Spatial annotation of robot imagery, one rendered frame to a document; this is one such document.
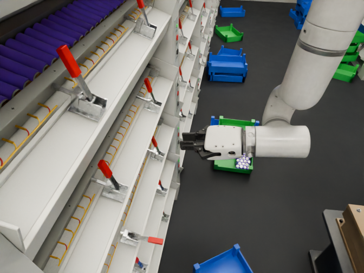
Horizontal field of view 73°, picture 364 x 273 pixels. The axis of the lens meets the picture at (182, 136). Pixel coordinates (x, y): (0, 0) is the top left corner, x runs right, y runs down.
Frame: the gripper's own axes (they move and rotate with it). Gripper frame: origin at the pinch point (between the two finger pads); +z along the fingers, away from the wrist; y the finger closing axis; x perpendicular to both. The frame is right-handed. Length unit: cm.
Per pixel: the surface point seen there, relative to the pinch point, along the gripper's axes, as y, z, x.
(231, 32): 243, -2, -58
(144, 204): -17.1, 10.4, -7.3
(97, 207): -30.7, 9.4, 13.0
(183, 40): 42.2, 6.6, 13.2
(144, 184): -11.2, 12.0, -6.4
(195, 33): 86, 10, 0
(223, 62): 152, 1, -50
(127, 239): -27.8, 10.6, -4.9
